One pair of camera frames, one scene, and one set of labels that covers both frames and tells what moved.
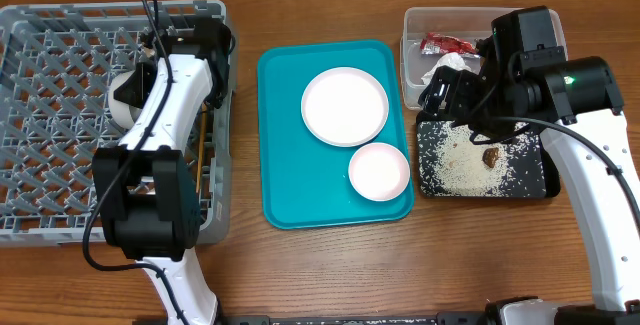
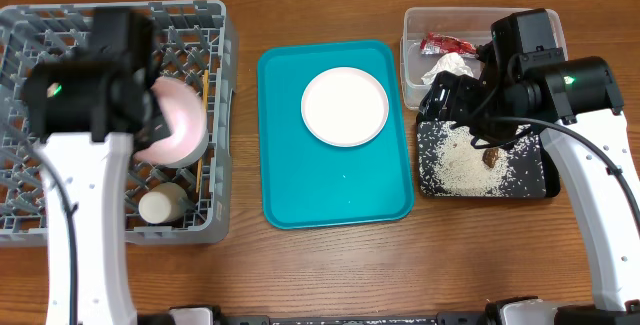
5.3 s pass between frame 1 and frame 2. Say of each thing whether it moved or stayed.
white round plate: stayed
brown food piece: stayed
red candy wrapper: stayed
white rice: stayed
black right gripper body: stayed
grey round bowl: moved
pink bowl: moved
